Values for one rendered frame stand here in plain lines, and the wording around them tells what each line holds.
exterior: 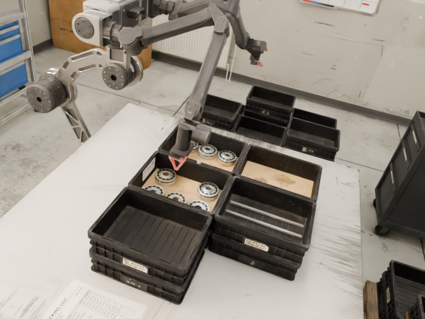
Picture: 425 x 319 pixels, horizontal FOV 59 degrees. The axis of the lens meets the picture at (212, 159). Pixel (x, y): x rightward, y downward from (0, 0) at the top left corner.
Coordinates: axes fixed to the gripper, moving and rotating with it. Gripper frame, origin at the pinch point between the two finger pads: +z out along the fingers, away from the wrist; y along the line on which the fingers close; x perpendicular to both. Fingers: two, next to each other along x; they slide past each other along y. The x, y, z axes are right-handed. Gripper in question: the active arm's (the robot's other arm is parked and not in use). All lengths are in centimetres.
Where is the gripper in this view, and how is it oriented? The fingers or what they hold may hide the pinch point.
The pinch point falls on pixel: (179, 164)
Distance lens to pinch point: 157.4
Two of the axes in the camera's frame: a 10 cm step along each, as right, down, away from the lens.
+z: -1.9, 7.7, 6.1
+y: 3.3, -5.4, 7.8
